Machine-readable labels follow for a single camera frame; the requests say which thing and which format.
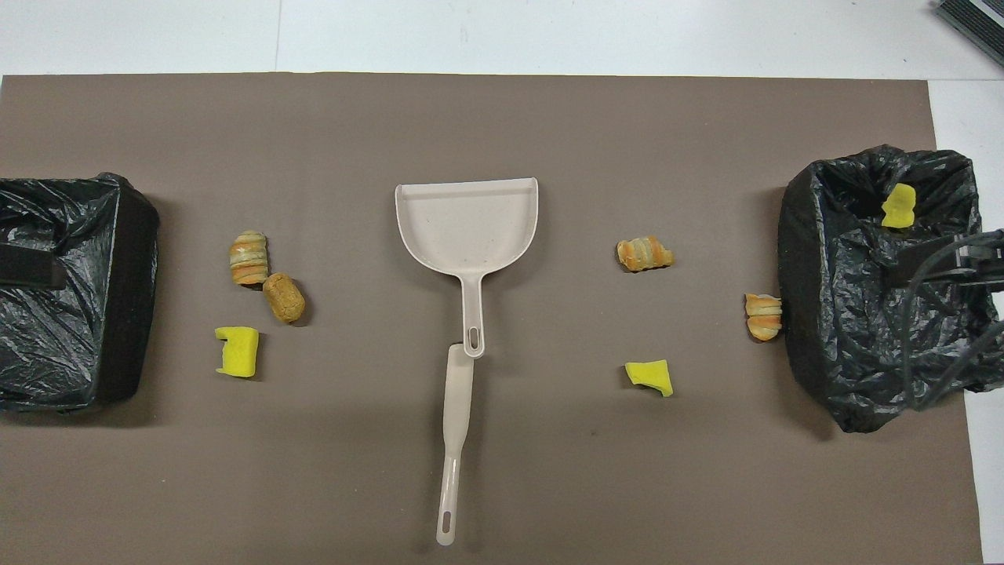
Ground black bag lined bin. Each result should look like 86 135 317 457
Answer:
0 173 160 414
778 144 1004 434

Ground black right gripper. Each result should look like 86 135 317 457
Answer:
886 230 1004 288

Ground dark grey ribbed block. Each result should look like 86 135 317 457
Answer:
935 0 1004 67

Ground brown bread roll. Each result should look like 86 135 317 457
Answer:
262 272 306 324

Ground yellow sponge piece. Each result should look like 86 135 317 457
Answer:
624 359 674 398
881 184 917 229
215 326 260 378

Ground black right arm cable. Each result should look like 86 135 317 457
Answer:
898 235 1004 413

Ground striped croissant pastry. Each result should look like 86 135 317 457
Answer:
617 235 675 273
744 293 784 343
229 230 270 286

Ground brown table mat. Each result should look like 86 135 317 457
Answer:
0 73 985 565

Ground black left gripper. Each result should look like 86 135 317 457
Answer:
0 242 67 291

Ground beige plastic dustpan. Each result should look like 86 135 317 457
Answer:
395 177 540 359

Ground beige hand brush black bristles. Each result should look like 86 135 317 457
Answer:
436 343 476 546

